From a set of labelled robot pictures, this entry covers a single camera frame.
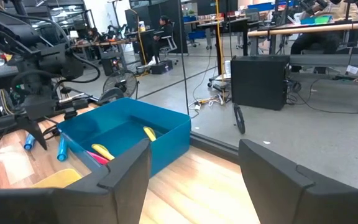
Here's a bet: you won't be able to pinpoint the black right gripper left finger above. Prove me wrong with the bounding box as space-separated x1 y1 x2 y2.
0 139 152 224

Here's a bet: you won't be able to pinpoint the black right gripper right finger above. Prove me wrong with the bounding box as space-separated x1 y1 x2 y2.
237 138 358 224

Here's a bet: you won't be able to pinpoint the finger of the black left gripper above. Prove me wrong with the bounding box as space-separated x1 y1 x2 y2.
17 114 48 151

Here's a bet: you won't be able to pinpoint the pink highlighter marker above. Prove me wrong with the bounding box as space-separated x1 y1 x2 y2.
85 150 110 166

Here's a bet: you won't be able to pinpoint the yellow highlighter marker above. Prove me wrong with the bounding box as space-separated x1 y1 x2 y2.
142 126 157 142
91 143 116 162

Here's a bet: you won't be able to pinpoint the blue highlighter marker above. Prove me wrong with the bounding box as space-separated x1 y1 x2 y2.
57 135 68 162
23 133 36 151

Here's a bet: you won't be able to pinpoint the yellow translucent bin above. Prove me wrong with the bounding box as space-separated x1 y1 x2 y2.
30 167 84 189

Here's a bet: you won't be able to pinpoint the blue plastic bin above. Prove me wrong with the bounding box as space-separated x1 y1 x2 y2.
57 97 192 178

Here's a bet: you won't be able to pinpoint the black floor fan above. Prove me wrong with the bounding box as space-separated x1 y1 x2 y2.
102 68 139 100

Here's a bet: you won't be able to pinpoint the person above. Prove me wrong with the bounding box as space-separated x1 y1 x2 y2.
147 15 174 67
86 27 104 44
290 0 358 74

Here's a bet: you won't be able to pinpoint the black computer tower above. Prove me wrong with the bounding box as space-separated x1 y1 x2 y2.
231 55 291 111

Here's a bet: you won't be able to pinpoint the grey office chair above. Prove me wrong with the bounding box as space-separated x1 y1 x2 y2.
158 21 180 66

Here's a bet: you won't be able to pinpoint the wooden workbench grey legs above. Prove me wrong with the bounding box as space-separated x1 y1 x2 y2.
247 20 358 113

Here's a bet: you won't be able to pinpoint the small teal bin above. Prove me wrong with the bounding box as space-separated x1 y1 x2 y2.
300 16 317 26

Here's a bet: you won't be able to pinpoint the small green bin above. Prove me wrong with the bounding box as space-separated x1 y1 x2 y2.
314 14 334 24

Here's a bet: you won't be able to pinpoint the floor cable bundle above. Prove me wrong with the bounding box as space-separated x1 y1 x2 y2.
187 94 229 111

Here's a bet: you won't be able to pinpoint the thin black hanging cable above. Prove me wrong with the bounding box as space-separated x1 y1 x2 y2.
176 0 191 116

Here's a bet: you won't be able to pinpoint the yellow hanging cable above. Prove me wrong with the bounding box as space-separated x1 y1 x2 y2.
214 0 227 94

